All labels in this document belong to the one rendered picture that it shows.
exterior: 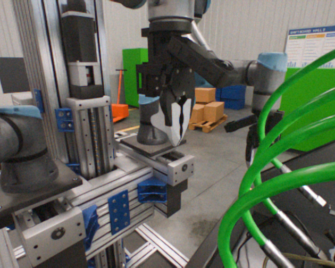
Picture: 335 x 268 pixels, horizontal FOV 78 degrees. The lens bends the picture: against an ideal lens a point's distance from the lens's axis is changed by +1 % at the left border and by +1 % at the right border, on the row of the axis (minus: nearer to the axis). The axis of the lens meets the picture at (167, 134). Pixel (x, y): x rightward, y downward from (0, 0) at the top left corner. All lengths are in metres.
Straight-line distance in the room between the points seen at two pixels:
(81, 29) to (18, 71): 4.44
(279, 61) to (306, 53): 6.30
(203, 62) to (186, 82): 0.07
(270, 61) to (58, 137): 0.76
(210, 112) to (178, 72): 4.25
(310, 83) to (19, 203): 3.51
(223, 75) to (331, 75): 3.34
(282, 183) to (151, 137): 0.75
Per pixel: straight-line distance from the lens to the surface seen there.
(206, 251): 0.58
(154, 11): 0.36
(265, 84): 0.63
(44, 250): 0.67
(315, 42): 6.90
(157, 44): 0.39
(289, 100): 3.67
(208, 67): 0.31
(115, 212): 0.89
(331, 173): 0.20
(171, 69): 0.34
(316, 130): 0.27
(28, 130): 0.65
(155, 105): 0.87
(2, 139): 0.60
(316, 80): 3.62
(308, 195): 0.48
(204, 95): 4.87
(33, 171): 0.69
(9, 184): 0.72
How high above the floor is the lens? 1.38
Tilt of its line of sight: 19 degrees down
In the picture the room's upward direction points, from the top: straight up
